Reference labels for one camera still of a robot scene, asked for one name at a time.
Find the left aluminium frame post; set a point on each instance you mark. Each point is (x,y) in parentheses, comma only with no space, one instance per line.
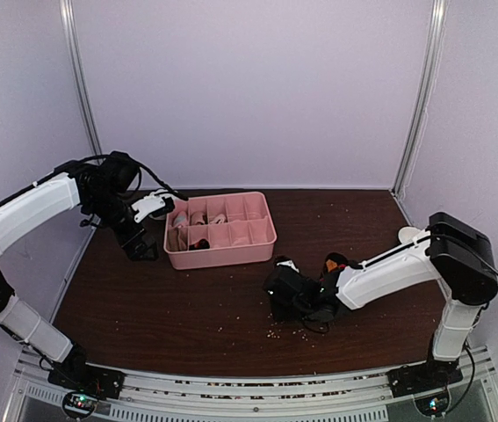
(83,98)

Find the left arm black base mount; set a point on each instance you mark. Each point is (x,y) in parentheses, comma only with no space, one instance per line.
(75,373)

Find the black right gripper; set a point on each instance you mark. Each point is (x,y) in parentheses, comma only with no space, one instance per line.
(278,311)

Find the right aluminium frame post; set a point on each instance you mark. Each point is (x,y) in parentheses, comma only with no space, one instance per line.
(426,85)

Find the beige brown striped sock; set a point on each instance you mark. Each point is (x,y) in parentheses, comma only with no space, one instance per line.
(219,219)

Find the black red argyle sock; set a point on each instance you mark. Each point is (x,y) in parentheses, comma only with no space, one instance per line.
(334,263)

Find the black sock in tray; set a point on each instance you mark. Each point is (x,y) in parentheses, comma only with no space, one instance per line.
(201,244)

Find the pink divided organizer tray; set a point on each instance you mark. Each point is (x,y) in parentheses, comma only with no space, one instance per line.
(249,236)

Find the aluminium frame post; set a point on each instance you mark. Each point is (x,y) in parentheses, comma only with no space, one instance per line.
(426,85)
(83,98)

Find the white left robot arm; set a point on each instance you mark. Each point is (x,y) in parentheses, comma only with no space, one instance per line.
(38,203)

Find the front aluminium rail base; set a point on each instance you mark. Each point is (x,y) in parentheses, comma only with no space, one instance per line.
(363,395)

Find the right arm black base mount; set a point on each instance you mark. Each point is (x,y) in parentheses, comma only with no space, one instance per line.
(422,377)

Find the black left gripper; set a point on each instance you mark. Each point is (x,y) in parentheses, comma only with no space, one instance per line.
(134,251)

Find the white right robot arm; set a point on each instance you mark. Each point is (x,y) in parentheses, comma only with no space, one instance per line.
(448,250)

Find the white dark blue cup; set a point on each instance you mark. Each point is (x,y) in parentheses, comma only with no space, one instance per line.
(407,233)

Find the beige rolled sock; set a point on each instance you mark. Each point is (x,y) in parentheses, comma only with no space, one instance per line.
(198,218)

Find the pink and mint rolled sock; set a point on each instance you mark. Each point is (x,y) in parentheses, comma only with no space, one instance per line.
(181,220)

